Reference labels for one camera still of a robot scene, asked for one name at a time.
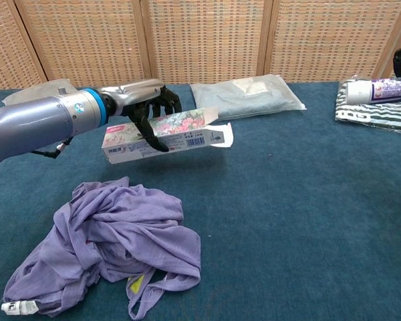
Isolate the black and silver left hand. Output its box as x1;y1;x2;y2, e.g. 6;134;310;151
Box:
99;79;183;153

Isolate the white purple toothpaste tube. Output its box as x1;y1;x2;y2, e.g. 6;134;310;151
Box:
346;77;401;105

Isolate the floral toothpaste carton box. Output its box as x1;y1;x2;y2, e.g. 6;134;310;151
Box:
101;106;235;165

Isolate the striped bagged garment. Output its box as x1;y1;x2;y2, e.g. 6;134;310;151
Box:
333;78;401;134

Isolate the grey bag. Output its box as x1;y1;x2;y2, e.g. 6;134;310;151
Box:
1;78;78;108

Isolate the clear bagged grey garment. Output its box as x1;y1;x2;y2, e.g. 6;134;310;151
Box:
189;74;307;122

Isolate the woven wooden folding screen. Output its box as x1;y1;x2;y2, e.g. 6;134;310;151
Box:
0;0;401;92

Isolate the crumpled purple garment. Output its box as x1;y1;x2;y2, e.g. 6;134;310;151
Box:
1;177;202;320

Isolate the teal table cover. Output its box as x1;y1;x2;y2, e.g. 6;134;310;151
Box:
0;82;401;321

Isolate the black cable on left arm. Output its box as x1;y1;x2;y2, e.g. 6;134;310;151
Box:
29;136;75;160

